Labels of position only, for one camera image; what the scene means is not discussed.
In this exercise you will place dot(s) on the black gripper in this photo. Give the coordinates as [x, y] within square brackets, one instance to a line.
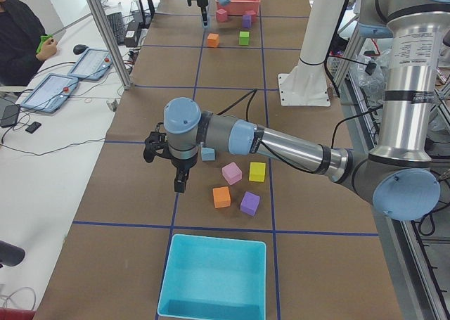
[183, 164]
[202, 2]

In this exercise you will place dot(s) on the light blue block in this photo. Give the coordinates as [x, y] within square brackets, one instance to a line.
[206, 22]
[208, 154]

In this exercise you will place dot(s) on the magenta block near pink bin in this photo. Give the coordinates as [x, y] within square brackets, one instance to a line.
[221, 15]

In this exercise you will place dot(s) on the orange block near green block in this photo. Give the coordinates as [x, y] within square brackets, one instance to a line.
[213, 40]

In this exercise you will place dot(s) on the purple block near pink bin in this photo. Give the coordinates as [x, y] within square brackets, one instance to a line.
[246, 21]

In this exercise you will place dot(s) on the pink plastic bin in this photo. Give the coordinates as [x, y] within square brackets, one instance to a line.
[239, 7]

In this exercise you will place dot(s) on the orange block near turquoise bin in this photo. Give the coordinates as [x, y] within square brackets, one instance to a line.
[221, 197]

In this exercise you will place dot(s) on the light pink foam block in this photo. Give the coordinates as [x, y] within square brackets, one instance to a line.
[232, 173]

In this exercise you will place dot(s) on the green foam block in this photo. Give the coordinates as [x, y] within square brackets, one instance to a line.
[244, 38]

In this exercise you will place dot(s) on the yellow foam block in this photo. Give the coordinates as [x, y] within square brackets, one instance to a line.
[257, 172]

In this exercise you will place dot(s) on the purple block near turquoise bin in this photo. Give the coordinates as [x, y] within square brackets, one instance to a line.
[249, 203]

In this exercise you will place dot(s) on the black keyboard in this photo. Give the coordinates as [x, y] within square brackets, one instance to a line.
[116, 24]

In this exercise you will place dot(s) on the turquoise plastic bin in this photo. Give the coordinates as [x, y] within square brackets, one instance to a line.
[214, 278]

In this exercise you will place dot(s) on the upper teach pendant tablet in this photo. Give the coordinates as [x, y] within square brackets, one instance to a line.
[91, 65]

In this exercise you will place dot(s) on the teach pendant tablet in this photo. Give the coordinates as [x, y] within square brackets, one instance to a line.
[91, 65]
[50, 94]

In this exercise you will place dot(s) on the black computer mouse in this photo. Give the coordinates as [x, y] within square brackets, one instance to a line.
[79, 49]

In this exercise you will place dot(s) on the lower teach pendant tablet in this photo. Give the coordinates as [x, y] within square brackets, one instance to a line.
[50, 94]

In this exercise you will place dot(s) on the black smartphone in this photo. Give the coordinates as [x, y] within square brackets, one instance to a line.
[33, 127]

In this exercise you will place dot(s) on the seated person in black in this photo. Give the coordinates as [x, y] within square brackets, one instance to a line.
[22, 50]

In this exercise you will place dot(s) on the aluminium frame post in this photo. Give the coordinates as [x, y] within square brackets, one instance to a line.
[101, 21]

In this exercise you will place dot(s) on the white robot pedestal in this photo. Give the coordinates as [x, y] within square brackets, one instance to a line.
[306, 84]

